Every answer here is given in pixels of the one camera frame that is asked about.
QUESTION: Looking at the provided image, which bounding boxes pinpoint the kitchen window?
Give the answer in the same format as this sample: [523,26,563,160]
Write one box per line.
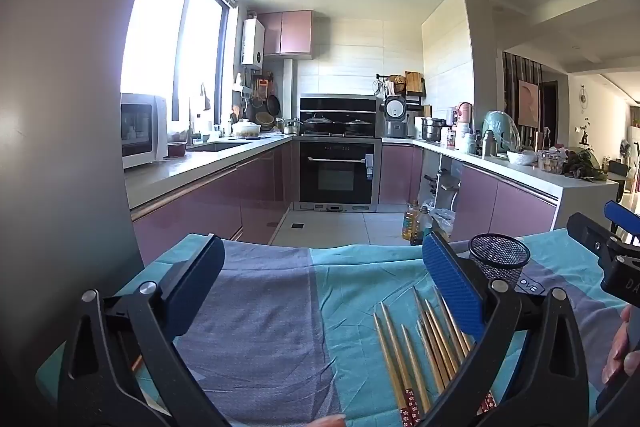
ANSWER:
[120,0,238,122]

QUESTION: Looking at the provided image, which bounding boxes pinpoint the black mesh utensil holder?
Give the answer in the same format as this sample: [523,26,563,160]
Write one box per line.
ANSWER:
[467,233,532,290]

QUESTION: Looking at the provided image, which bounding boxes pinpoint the white kitchen countertop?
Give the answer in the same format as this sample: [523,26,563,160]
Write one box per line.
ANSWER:
[382,137,621,208]
[124,133,301,210]

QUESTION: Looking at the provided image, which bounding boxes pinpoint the steel stock pot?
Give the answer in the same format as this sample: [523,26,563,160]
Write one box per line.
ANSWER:
[421,117,447,142]

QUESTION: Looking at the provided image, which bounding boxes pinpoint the silver rice cooker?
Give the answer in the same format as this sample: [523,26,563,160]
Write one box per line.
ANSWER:
[382,95,412,139]

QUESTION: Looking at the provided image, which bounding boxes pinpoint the white casserole pot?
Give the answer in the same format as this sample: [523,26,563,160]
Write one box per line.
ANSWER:
[231,119,262,139]

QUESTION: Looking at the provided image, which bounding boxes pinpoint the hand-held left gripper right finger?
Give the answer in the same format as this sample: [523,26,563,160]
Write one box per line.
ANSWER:
[421,231,598,427]

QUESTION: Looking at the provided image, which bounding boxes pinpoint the black built-in oven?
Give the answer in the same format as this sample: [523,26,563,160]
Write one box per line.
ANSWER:
[299,138,378,212]

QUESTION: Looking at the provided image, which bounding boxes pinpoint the purple wall cabinet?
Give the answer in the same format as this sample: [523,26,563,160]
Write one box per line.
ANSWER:
[256,10,315,59]

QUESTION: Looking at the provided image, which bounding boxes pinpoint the purple base cabinets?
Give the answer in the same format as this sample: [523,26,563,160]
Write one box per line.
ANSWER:
[131,142,300,268]
[378,143,558,243]

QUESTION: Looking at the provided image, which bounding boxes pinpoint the bunch of bamboo chopsticks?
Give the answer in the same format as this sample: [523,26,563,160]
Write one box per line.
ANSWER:
[372,287,498,427]

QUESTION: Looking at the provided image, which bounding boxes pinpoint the teal and grey tablecloth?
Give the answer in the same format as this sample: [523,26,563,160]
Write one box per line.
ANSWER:
[37,227,640,427]

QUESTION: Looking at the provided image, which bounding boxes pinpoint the mint green appliance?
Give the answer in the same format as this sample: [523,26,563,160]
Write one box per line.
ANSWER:
[482,111,521,152]

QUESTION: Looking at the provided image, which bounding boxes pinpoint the pink wall picture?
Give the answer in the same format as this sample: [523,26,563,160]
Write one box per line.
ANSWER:
[517,79,540,128]

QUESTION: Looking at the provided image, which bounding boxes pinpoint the person's right hand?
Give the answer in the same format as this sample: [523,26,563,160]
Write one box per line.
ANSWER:
[601,307,640,385]

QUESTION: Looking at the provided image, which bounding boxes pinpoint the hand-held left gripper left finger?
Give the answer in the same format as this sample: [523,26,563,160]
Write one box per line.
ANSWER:
[57,234,226,427]

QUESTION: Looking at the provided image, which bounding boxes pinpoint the dining table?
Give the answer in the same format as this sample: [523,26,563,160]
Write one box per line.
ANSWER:
[607,159,633,202]

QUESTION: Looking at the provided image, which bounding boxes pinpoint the white plastic bag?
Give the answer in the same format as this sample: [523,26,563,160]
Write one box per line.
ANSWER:
[430,207,457,240]

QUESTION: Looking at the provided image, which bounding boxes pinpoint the dark cooking oil bottle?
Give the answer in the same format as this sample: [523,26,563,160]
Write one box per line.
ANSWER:
[411,206,433,247]

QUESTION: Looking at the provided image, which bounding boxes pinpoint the leafy green vegetables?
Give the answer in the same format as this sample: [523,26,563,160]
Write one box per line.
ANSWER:
[562,147,608,182]

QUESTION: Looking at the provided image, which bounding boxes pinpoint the wooden cutting board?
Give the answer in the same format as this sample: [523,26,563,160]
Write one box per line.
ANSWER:
[404,71,427,98]

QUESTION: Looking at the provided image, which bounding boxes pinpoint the grey refrigerator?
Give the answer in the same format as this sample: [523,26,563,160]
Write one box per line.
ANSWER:
[0,0,176,388]

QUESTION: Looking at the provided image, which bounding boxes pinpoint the yellow cooking oil bottle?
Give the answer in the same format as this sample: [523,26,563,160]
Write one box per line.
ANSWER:
[401,201,422,242]

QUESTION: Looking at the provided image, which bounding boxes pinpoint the black range hood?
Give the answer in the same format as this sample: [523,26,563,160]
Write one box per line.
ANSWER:
[300,94,377,114]

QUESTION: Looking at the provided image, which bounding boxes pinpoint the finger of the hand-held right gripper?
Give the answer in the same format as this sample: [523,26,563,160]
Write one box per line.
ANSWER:
[604,201,640,238]
[566,213,615,268]

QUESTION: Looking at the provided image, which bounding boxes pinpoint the white microwave oven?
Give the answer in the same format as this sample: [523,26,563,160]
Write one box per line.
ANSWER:
[121,93,169,170]

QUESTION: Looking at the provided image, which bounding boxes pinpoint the white water heater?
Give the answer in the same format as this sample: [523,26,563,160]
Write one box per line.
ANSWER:
[242,18,265,70]

